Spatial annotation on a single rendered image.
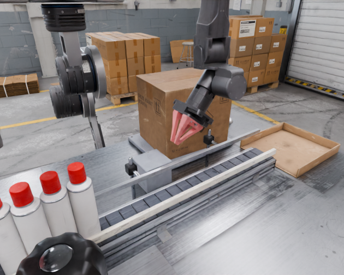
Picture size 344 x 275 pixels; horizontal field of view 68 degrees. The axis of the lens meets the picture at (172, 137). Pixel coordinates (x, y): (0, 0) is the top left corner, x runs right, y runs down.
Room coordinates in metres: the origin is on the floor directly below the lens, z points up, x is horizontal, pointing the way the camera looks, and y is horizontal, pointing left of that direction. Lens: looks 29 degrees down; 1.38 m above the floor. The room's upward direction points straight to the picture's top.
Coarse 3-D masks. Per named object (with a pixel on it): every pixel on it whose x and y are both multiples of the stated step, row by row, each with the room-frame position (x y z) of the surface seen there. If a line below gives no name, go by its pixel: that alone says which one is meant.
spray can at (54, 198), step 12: (48, 180) 0.38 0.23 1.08; (48, 192) 0.38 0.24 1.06; (60, 192) 0.39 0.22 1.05; (48, 204) 0.37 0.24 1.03; (60, 204) 0.38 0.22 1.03; (48, 216) 0.37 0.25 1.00; (60, 216) 0.38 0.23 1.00; (72, 216) 0.40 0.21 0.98; (60, 228) 0.37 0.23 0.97; (72, 228) 0.39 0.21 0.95
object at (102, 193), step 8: (240, 136) 0.78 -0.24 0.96; (248, 136) 0.80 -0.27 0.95; (224, 144) 0.73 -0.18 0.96; (200, 152) 0.68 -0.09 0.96; (208, 152) 0.69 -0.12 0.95; (176, 160) 0.63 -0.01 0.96; (184, 160) 0.63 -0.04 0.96; (160, 168) 0.59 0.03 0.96; (168, 168) 0.60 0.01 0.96; (144, 176) 0.56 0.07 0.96; (152, 176) 0.57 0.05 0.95; (120, 184) 0.52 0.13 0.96; (128, 184) 0.53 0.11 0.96; (104, 192) 0.49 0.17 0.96; (112, 192) 0.50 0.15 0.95
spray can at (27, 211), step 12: (12, 192) 0.35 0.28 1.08; (24, 192) 0.35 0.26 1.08; (24, 204) 0.35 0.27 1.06; (36, 204) 0.36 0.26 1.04; (24, 216) 0.34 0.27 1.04; (36, 216) 0.35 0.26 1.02; (24, 228) 0.34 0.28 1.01; (36, 228) 0.34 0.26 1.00; (48, 228) 0.37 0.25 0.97; (24, 240) 0.34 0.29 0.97; (36, 240) 0.34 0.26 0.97
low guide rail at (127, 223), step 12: (264, 156) 0.74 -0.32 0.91; (240, 168) 0.67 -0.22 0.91; (216, 180) 0.61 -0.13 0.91; (192, 192) 0.55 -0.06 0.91; (168, 204) 0.51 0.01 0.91; (132, 216) 0.46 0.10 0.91; (144, 216) 0.46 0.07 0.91; (108, 228) 0.42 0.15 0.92; (120, 228) 0.43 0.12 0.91; (96, 240) 0.39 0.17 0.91
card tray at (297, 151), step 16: (272, 128) 1.05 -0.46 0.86; (288, 128) 1.07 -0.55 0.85; (240, 144) 0.93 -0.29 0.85; (256, 144) 0.95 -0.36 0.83; (272, 144) 0.95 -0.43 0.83; (288, 144) 0.95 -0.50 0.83; (304, 144) 0.95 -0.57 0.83; (320, 144) 0.95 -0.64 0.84; (336, 144) 0.90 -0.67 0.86; (288, 160) 0.82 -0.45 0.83; (304, 160) 0.82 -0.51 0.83; (320, 160) 0.81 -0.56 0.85
